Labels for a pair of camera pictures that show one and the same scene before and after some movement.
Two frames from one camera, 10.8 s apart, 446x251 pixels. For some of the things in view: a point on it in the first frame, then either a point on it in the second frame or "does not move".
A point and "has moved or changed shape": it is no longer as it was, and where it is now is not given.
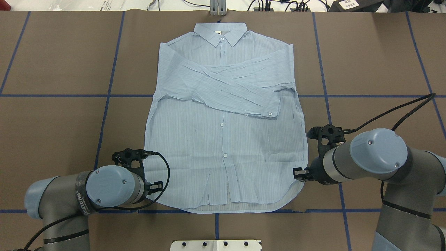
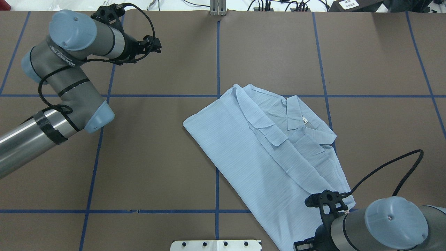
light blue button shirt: [226, 129] has moved or changed shape
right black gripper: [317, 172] -> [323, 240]
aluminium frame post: [218, 7] does not move
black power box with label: [355, 6] does not move
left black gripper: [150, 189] -> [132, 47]
